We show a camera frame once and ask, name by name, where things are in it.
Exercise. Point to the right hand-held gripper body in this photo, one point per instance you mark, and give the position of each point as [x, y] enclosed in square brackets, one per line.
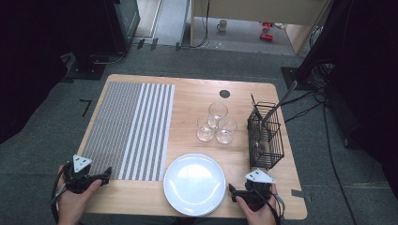
[258, 176]

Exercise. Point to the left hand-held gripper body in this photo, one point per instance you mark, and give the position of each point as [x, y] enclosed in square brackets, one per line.
[81, 162]

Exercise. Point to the clear drinking glass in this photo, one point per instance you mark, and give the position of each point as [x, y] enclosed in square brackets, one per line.
[218, 110]
[205, 134]
[226, 136]

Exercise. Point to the person's right hand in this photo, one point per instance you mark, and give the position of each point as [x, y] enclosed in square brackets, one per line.
[263, 217]

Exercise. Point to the person's left hand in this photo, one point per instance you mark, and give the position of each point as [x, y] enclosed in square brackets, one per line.
[72, 206]

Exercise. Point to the grey tape strip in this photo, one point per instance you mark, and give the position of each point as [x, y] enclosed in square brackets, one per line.
[298, 193]

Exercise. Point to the grey white striped placemat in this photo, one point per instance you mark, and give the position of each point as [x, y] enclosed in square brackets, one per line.
[125, 125]

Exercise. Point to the thin black rod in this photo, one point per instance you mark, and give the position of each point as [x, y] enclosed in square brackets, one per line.
[254, 101]

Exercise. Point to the black round table grommet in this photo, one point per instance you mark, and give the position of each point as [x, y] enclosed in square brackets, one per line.
[224, 93]

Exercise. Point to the black stand base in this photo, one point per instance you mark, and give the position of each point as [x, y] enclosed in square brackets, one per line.
[289, 76]
[87, 72]

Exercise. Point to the black curtain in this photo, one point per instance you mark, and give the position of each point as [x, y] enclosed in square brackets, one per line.
[369, 93]
[31, 62]

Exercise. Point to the small clear glass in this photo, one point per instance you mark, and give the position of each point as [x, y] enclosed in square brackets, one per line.
[219, 45]

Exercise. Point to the red tool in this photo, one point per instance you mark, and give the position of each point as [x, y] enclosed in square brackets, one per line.
[267, 24]
[266, 37]

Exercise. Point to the black cabinet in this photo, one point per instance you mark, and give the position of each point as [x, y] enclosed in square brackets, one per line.
[125, 18]

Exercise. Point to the grey mug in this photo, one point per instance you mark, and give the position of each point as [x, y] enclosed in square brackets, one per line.
[222, 25]

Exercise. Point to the small black floor bracket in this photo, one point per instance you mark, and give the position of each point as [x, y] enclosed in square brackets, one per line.
[154, 43]
[177, 47]
[140, 43]

